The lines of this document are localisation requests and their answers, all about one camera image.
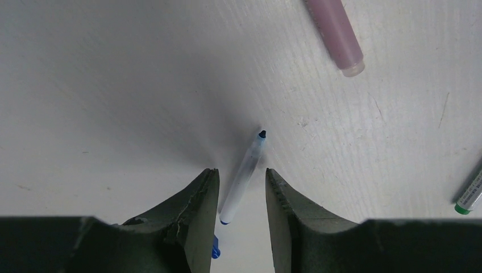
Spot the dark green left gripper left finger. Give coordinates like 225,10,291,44
1,169,220,272

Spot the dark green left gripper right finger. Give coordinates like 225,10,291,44
265,168,481,272

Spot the white pen blue end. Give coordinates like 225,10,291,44
219,130,267,225

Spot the white pen green end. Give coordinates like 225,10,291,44
454,167,481,215

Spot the pink highlighter pen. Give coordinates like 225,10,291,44
305,0,365,77

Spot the blue pen cap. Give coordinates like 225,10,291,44
211,235,221,259

